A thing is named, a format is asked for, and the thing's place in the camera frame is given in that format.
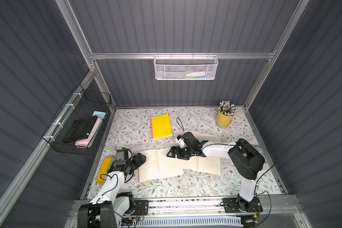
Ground white orange cover notebook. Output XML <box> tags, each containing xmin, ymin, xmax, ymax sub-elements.
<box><xmin>138</xmin><ymin>148</ymin><xmax>184</xmax><ymax>182</ymax></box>

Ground light blue sticky notes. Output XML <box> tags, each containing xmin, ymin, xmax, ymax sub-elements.
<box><xmin>92</xmin><ymin>111</ymin><xmax>106</xmax><ymax>120</ymax></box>

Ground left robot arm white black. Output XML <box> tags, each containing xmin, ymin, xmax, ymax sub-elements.
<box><xmin>77</xmin><ymin>148</ymin><xmax>146</xmax><ymax>228</ymax></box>

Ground black wire wall basket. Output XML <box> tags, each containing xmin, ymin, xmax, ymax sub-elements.
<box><xmin>42</xmin><ymin>85</ymin><xmax>112</xmax><ymax>155</ymax></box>

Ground black pouch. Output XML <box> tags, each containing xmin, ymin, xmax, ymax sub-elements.
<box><xmin>62</xmin><ymin>116</ymin><xmax>97</xmax><ymax>143</ymax></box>

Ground yellow pencil cup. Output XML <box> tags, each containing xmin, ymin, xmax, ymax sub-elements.
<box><xmin>216</xmin><ymin>111</ymin><xmax>234</xmax><ymax>128</ymax></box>

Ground white tube in basket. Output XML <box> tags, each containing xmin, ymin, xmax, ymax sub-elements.
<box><xmin>186</xmin><ymin>71</ymin><xmax>206</xmax><ymax>78</ymax></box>

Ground cream lined notebook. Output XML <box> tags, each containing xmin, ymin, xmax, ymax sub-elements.
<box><xmin>182</xmin><ymin>131</ymin><xmax>221</xmax><ymax>175</ymax></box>

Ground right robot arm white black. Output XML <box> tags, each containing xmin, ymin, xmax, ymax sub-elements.
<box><xmin>167</xmin><ymin>132</ymin><xmax>265</xmax><ymax>212</ymax></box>

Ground white wire mesh basket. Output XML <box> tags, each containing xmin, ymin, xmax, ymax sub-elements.
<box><xmin>154</xmin><ymin>54</ymin><xmax>219</xmax><ymax>80</ymax></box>

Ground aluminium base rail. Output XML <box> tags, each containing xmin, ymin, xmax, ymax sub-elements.
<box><xmin>135</xmin><ymin>193</ymin><xmax>302</xmax><ymax>217</ymax></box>

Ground bundle of pencils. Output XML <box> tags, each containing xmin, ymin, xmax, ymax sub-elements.
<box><xmin>219</xmin><ymin>101</ymin><xmax>236</xmax><ymax>116</ymax></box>

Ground yellow framed box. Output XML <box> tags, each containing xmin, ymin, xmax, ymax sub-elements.
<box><xmin>96</xmin><ymin>157</ymin><xmax>115</xmax><ymax>185</ymax></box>

